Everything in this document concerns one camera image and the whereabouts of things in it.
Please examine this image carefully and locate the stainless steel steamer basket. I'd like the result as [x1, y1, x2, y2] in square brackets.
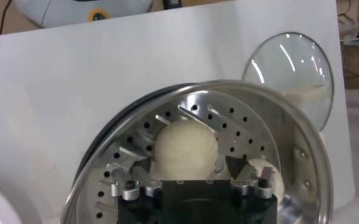
[59, 79, 334, 224]

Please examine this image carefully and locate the white steamed baozi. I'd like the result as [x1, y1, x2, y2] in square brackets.
[153, 119, 219, 181]
[247, 157, 285, 205]

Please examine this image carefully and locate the cream electric cooking pot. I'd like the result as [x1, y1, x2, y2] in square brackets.
[74, 82, 195, 186]

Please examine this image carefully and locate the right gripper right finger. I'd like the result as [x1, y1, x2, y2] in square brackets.
[224, 155, 275, 200]

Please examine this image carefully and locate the round glass pot lid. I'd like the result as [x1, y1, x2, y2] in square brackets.
[241, 32, 335, 131]

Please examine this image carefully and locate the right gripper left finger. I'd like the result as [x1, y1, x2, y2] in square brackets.
[107, 157, 164, 201]

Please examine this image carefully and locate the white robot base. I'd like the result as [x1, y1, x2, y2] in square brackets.
[13, 0, 154, 29]

